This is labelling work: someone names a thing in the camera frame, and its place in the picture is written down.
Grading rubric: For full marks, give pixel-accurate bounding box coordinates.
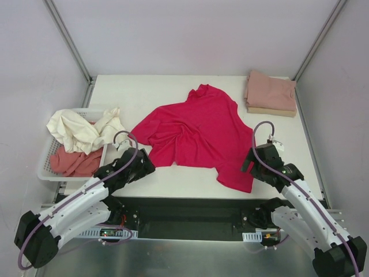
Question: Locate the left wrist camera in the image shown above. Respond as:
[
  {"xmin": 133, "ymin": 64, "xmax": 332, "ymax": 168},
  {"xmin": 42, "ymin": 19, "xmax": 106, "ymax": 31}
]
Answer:
[{"xmin": 113, "ymin": 138, "xmax": 133, "ymax": 151}]

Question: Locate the white plastic laundry basket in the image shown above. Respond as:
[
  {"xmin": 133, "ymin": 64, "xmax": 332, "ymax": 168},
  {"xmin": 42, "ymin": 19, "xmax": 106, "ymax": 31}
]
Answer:
[{"xmin": 37, "ymin": 108, "xmax": 104, "ymax": 182}]

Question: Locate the left slotted cable duct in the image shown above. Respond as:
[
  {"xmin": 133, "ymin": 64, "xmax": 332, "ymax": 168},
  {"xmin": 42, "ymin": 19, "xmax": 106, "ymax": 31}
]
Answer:
[{"xmin": 76, "ymin": 226, "xmax": 138, "ymax": 239}]

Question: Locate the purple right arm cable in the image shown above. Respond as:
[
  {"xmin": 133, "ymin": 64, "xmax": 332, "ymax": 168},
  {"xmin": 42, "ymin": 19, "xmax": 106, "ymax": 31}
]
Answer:
[{"xmin": 244, "ymin": 121, "xmax": 361, "ymax": 275}]

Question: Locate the magenta t shirt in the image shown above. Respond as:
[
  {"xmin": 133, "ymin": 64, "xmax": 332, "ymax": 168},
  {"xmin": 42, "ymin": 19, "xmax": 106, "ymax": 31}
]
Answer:
[{"xmin": 131, "ymin": 84, "xmax": 253, "ymax": 193}]

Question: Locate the folded tan t shirt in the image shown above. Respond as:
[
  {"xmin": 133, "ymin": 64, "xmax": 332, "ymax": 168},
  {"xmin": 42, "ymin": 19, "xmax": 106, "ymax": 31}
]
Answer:
[{"xmin": 247, "ymin": 107, "xmax": 298, "ymax": 118}]

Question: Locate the folded pink t shirt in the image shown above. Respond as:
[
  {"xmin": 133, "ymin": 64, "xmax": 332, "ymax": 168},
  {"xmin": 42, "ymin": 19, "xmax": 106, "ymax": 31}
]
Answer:
[{"xmin": 244, "ymin": 70, "xmax": 297, "ymax": 114}]

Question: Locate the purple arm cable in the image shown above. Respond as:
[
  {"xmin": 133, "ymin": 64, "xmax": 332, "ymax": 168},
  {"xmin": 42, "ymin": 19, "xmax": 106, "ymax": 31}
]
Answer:
[
  {"xmin": 244, "ymin": 121, "xmax": 361, "ymax": 275},
  {"xmin": 17, "ymin": 130, "xmax": 141, "ymax": 271}
]

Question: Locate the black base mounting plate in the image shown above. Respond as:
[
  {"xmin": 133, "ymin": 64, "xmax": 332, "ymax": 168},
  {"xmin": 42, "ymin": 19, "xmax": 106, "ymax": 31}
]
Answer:
[{"xmin": 103, "ymin": 196, "xmax": 276, "ymax": 241}]

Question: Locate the dusty red t shirt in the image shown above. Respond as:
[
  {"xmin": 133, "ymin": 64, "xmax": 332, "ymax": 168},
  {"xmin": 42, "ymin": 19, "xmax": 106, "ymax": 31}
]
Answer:
[{"xmin": 50, "ymin": 146, "xmax": 103, "ymax": 177}]

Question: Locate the right aluminium frame post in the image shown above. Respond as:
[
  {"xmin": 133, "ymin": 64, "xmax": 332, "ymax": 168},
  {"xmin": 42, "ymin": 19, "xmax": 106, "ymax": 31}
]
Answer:
[{"xmin": 293, "ymin": 0, "xmax": 349, "ymax": 82}]

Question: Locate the aluminium front rail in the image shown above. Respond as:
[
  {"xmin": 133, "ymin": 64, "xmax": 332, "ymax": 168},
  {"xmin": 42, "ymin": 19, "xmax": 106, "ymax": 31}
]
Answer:
[{"xmin": 41, "ymin": 203, "xmax": 348, "ymax": 230}]

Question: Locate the cream white t shirt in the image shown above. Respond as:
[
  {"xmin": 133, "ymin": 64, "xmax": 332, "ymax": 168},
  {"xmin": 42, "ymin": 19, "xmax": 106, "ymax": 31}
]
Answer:
[{"xmin": 47, "ymin": 107, "xmax": 125, "ymax": 155}]

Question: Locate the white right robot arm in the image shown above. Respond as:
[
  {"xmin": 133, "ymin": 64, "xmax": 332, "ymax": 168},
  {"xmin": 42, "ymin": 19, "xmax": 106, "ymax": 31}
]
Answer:
[{"xmin": 242, "ymin": 143, "xmax": 367, "ymax": 276}]

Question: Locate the right slotted cable duct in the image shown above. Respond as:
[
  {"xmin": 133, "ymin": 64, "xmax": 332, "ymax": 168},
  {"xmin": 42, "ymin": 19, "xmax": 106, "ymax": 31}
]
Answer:
[{"xmin": 242, "ymin": 231, "xmax": 262, "ymax": 243}]

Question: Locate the slotted cable duct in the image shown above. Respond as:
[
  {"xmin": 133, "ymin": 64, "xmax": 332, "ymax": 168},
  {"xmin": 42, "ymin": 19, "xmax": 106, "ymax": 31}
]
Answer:
[
  {"xmin": 242, "ymin": 231, "xmax": 262, "ymax": 243},
  {"xmin": 76, "ymin": 226, "xmax": 138, "ymax": 239}
]

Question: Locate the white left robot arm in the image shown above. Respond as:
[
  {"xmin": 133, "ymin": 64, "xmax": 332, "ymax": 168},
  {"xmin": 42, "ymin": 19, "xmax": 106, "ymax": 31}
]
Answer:
[{"xmin": 14, "ymin": 148, "xmax": 155, "ymax": 270}]

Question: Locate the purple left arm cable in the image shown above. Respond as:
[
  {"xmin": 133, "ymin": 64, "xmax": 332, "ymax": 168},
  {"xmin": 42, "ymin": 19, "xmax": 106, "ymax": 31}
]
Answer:
[{"xmin": 17, "ymin": 130, "xmax": 141, "ymax": 271}]

